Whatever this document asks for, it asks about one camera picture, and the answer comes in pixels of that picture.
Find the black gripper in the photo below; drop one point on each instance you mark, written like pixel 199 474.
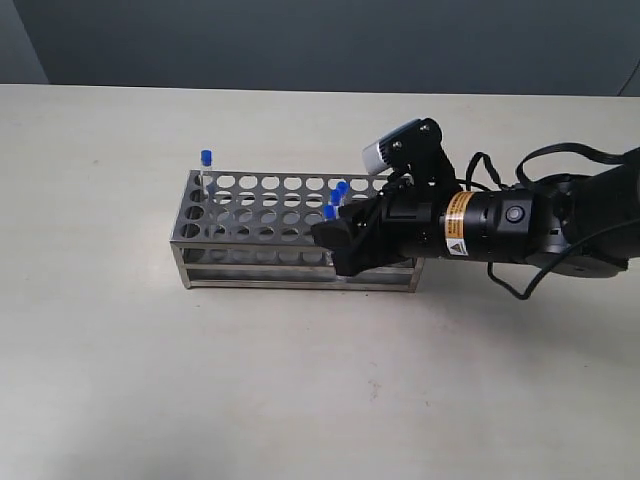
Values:
pixel 386 229

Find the blue capped tube front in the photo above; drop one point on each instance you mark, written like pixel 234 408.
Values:
pixel 329 212

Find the blue capped tube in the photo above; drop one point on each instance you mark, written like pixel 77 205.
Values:
pixel 335 198
pixel 329 212
pixel 342 187

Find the blue capped tube back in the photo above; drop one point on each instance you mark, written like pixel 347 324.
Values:
pixel 342 187

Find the blue capped tube column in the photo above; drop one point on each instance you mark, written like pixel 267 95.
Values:
pixel 206 170

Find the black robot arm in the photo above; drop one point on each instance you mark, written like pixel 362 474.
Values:
pixel 570 224

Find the stainless steel tube rack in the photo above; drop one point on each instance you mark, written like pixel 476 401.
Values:
pixel 252 230

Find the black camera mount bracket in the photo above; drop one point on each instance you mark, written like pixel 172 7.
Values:
pixel 429 166

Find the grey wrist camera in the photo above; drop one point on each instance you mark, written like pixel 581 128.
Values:
pixel 393 150

